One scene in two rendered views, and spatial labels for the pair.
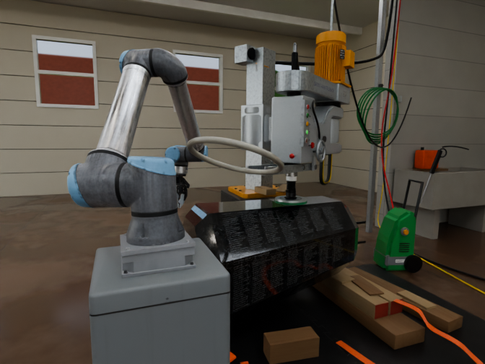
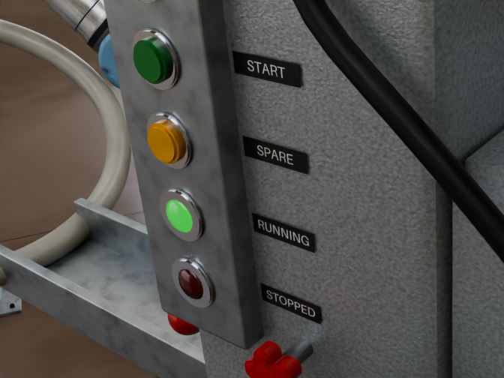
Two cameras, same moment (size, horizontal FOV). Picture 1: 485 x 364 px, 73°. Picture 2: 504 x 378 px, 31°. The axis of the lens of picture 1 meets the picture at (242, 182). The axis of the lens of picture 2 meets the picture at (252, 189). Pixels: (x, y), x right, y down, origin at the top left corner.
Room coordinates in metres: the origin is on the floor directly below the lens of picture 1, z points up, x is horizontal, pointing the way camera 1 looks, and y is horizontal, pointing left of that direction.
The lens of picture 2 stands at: (2.17, -0.87, 1.58)
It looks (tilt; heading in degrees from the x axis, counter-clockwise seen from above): 29 degrees down; 101
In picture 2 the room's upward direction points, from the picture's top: 7 degrees counter-clockwise
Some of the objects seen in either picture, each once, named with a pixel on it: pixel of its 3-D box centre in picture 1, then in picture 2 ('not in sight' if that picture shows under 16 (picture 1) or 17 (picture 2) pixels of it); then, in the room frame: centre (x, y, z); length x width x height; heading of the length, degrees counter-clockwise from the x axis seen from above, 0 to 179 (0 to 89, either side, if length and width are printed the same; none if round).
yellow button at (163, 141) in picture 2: not in sight; (166, 141); (2.04, -0.40, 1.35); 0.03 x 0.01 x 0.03; 146
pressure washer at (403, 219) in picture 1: (398, 224); not in sight; (3.12, -1.53, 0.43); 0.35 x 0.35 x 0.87; 5
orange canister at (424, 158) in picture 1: (429, 158); not in sight; (4.59, -2.63, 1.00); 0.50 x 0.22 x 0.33; 111
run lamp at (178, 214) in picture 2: not in sight; (181, 214); (2.04, -0.39, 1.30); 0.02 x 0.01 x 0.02; 146
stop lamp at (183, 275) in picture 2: not in sight; (193, 282); (2.04, -0.39, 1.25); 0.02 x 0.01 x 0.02; 146
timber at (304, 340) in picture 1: (291, 344); not in sight; (1.75, -0.29, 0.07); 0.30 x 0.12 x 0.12; 104
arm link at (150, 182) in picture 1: (150, 182); not in sight; (1.07, 0.30, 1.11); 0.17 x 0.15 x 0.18; 84
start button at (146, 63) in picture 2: not in sight; (153, 60); (2.04, -0.40, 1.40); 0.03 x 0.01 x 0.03; 146
